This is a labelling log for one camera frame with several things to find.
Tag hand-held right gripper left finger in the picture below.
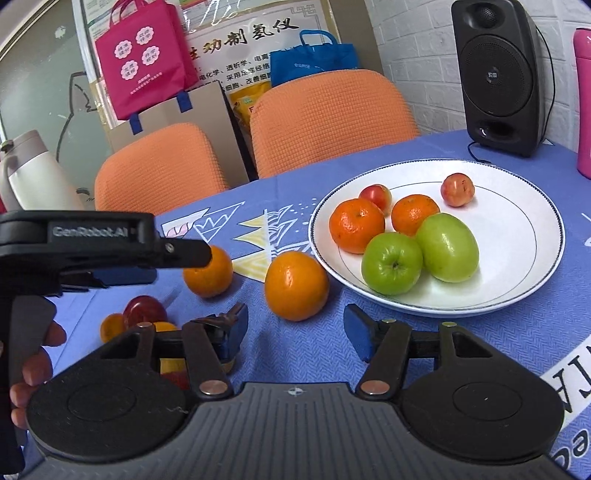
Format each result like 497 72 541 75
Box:
99 302 250 400

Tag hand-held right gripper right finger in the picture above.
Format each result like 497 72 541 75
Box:
344 304 495 400

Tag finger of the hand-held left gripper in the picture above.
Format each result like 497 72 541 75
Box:
60 268 158 296
159 239 213 269

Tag smooth orange tangerine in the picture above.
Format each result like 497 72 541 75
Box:
264 251 330 322
183 246 234 298

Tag green apple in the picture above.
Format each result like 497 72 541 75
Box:
361 232 424 296
416 213 479 283

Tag dark orange tangerine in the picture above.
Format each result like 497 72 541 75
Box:
329 198 386 254
392 194 440 237

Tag small reddish plum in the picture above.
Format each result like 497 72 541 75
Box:
359 184 393 217

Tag pinkish red plum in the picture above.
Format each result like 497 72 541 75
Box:
441 173 476 208

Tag white plate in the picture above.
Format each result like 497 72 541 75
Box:
308 159 566 317

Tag person's left hand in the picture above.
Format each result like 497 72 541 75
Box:
9 302 68 429

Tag blue printed tablecloth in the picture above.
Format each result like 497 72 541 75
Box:
28 129 591 480

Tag white thermos jug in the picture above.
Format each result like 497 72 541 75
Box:
0 129 86 213

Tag orange chair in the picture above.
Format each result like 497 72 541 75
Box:
249 69 421 180
95 122 230 217

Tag yellow packet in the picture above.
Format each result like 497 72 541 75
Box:
228 82 273 139

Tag magenta tote bag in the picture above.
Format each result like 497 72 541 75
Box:
95 0 199 121

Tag blue shopping bag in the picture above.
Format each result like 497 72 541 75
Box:
270 30 358 88

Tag black speaker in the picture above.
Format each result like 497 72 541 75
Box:
451 0 548 158

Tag pink bottle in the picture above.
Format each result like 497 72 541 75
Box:
573 28 591 180

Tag brown paper bag blue handles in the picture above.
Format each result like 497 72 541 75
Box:
104 80 250 185

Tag wall poster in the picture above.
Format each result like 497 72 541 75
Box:
178 0 345 100

